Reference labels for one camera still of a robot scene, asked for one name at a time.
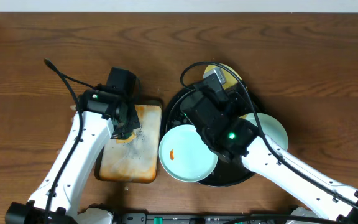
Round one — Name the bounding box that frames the left black cable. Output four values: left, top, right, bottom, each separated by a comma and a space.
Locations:
43, 58, 105, 224

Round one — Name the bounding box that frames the yellow plate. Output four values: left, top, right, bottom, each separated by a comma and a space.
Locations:
203, 64, 242, 90

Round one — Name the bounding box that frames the yellow green scrub sponge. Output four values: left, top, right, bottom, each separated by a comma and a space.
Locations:
116, 132, 136, 144

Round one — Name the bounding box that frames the light blue plate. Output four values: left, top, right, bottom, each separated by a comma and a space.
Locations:
158, 124, 218, 182
257, 113, 289, 151

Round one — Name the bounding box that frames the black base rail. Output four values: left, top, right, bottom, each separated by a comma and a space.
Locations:
116, 212, 346, 224

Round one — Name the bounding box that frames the round black tray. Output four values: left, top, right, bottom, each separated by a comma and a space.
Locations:
160, 88, 255, 187

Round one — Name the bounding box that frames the rectangular soapy water tray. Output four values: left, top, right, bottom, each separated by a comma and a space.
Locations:
94, 100, 162, 184

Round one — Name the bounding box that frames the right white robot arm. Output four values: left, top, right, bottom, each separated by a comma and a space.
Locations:
180, 90, 358, 223

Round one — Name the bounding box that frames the right black cable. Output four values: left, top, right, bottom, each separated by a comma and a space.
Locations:
166, 61, 358, 222

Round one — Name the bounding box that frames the black cable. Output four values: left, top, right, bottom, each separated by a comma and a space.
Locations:
166, 61, 358, 222
43, 58, 105, 224

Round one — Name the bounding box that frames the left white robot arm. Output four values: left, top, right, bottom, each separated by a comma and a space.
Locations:
5, 90, 140, 224

